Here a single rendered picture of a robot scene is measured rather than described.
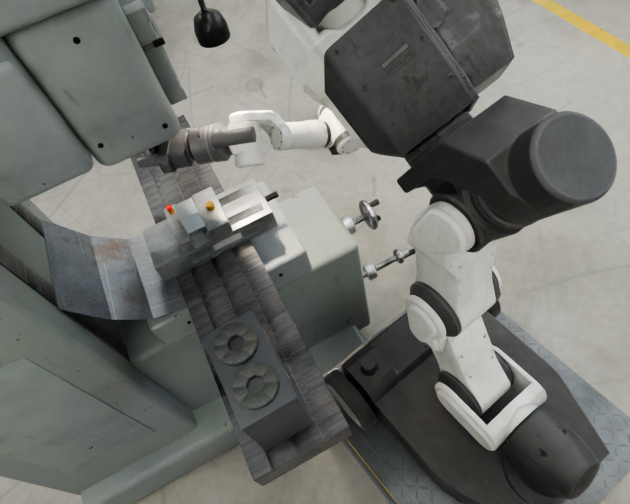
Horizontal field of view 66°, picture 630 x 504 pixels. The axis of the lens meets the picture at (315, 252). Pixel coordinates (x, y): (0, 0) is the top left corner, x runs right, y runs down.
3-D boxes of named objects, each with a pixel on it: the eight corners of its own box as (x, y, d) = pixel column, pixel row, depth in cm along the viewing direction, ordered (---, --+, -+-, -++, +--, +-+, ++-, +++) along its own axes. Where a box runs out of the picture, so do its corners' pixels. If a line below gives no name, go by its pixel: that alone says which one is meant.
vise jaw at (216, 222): (215, 195, 139) (211, 186, 136) (233, 230, 131) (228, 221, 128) (196, 204, 139) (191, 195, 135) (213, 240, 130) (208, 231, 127)
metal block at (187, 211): (199, 211, 135) (191, 197, 130) (206, 225, 131) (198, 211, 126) (182, 219, 134) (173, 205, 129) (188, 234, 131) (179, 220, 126)
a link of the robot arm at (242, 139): (215, 126, 116) (261, 119, 115) (222, 171, 118) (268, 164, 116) (199, 120, 105) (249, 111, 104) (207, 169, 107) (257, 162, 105)
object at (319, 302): (338, 268, 221) (317, 181, 172) (373, 323, 204) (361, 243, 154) (176, 353, 211) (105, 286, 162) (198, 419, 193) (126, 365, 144)
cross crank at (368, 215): (371, 208, 181) (369, 188, 172) (388, 230, 175) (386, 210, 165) (334, 227, 180) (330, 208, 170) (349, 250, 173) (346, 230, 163)
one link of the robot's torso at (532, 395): (542, 406, 128) (554, 390, 117) (489, 457, 123) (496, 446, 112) (481, 351, 138) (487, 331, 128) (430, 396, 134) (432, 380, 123)
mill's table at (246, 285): (192, 130, 180) (184, 113, 174) (353, 434, 111) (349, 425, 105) (134, 157, 177) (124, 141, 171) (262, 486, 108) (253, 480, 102)
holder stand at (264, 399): (272, 343, 118) (250, 305, 102) (314, 422, 106) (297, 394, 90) (228, 368, 117) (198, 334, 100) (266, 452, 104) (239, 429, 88)
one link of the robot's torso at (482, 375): (524, 387, 129) (509, 263, 99) (472, 437, 125) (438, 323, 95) (479, 354, 141) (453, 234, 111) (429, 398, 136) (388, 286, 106)
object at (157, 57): (183, 89, 109) (140, -3, 92) (188, 98, 106) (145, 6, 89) (166, 96, 108) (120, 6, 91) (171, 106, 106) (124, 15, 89)
